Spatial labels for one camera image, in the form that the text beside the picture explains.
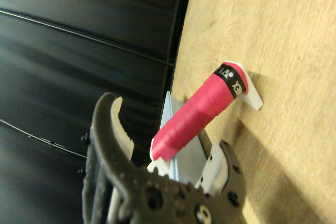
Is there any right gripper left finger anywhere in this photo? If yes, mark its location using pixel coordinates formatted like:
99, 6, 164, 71
78, 92, 186, 224

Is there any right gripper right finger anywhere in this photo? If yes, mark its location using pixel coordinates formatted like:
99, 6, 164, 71
185, 140, 248, 224

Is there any black curtain stand pole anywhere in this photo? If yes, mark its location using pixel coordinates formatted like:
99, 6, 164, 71
0, 6, 176, 67

